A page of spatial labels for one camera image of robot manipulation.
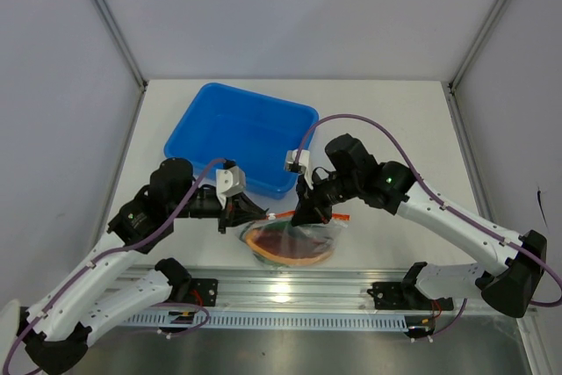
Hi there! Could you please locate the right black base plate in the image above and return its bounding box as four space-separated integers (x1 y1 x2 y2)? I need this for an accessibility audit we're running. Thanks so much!
366 282 454 311

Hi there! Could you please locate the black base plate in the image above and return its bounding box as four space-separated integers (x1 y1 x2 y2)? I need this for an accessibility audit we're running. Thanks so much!
175 278 219 307
366 282 454 311

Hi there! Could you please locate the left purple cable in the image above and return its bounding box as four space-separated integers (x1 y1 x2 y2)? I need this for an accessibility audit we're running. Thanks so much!
6 157 236 375

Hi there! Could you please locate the aluminium rail frame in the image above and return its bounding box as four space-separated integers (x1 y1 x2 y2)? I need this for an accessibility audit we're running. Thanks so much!
118 265 539 317

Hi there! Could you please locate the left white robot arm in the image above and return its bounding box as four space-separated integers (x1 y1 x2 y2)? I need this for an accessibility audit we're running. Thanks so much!
14 158 267 374

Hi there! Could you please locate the purple cable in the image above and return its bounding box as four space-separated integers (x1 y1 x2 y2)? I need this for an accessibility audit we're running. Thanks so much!
6 157 236 375
296 114 562 308

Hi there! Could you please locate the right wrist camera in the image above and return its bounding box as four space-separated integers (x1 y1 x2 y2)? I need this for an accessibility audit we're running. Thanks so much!
284 149 313 189

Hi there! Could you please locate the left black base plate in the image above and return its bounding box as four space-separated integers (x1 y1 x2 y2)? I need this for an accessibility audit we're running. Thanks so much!
175 278 219 307

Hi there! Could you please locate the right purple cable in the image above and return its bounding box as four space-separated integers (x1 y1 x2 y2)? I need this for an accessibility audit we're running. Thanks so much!
296 114 562 308

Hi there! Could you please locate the clear zip top bag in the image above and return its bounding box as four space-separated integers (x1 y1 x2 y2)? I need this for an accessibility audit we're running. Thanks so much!
237 211 350 268

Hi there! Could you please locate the orange purple sweet potato slice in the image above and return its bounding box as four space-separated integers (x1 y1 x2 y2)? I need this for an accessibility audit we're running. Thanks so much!
243 228 334 267

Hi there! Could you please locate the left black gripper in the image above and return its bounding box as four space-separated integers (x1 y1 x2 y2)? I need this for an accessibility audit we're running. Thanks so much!
169 188 266 234

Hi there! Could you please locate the blue plastic bin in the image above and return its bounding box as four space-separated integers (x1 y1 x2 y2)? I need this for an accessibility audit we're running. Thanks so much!
163 83 319 199

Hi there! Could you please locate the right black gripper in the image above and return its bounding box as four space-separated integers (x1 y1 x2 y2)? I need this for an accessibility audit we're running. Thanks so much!
292 169 361 227

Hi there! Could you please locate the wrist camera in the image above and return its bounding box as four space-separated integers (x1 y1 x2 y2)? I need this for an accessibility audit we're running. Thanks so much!
284 149 313 189
215 166 246 208

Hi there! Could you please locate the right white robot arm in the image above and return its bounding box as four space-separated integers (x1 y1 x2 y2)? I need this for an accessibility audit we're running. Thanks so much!
285 134 547 318

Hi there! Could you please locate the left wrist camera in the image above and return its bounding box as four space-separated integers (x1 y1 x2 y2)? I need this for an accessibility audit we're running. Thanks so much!
215 166 246 208

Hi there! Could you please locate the slotted cable duct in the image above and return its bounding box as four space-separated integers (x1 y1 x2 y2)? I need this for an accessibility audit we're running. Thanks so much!
121 310 408 333

